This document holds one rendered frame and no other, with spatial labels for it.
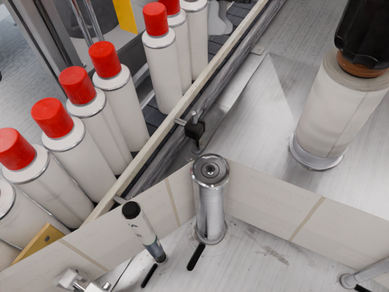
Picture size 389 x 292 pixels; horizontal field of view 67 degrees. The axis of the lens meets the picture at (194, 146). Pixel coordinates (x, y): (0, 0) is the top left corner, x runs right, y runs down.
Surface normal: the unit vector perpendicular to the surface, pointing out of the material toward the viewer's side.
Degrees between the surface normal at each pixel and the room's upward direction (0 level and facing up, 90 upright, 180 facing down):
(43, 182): 90
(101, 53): 2
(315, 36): 0
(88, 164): 90
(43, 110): 3
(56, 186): 90
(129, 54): 90
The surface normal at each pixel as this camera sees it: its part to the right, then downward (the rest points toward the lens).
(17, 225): 0.75, 0.53
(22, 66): -0.05, -0.55
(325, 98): -0.86, 0.42
